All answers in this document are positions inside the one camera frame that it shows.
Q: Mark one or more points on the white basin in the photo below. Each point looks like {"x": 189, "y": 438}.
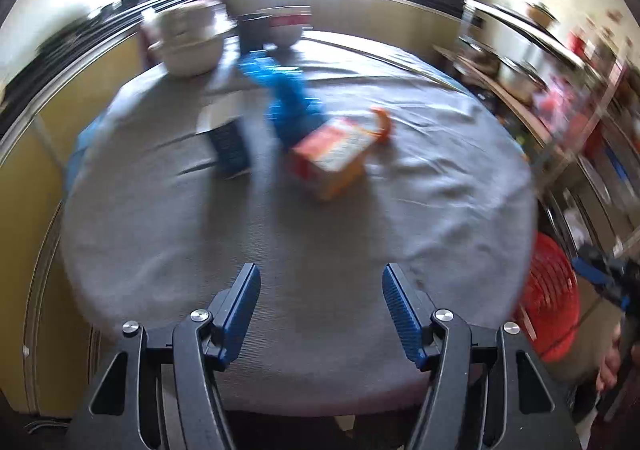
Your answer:
{"x": 190, "y": 53}

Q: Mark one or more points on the long bamboo stick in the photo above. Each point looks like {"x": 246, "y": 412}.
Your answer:
{"x": 400, "y": 64}

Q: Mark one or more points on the plastic covered bowl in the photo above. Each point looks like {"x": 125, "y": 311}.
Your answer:
{"x": 182, "y": 20}

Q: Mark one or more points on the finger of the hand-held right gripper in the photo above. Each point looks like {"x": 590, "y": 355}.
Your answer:
{"x": 592, "y": 271}

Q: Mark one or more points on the grey cloth round table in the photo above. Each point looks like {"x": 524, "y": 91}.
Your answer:
{"x": 325, "y": 255}

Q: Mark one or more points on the red banded white bowl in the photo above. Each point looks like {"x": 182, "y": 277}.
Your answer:
{"x": 287, "y": 31}

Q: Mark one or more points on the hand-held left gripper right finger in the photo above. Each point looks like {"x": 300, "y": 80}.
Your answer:
{"x": 405, "y": 320}

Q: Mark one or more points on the blue plastic bag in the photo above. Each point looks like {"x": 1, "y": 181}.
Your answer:
{"x": 285, "y": 95}

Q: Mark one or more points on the black chopstick holder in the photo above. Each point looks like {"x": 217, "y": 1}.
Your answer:
{"x": 250, "y": 33}

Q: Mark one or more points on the red plastic basket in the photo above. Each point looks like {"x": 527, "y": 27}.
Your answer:
{"x": 550, "y": 300}

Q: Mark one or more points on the orange white medicine box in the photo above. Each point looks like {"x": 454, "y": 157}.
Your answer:
{"x": 332, "y": 155}

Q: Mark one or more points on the person's right hand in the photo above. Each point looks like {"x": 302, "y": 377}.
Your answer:
{"x": 607, "y": 370}

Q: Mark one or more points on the orange peel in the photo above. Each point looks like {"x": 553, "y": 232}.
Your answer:
{"x": 384, "y": 125}

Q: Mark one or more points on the blue carton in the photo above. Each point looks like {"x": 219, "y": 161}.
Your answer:
{"x": 227, "y": 143}

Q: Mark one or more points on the pink plastic bag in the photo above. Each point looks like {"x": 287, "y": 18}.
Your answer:
{"x": 555, "y": 100}

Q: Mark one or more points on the yellow enamel pot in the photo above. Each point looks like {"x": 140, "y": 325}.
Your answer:
{"x": 542, "y": 13}

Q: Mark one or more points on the steel pot with lid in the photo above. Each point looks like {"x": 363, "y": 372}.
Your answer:
{"x": 520, "y": 75}

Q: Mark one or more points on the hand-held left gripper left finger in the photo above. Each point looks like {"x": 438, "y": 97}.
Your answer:
{"x": 240, "y": 315}

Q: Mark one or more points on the metal storage rack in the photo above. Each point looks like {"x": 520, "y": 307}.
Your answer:
{"x": 550, "y": 38}

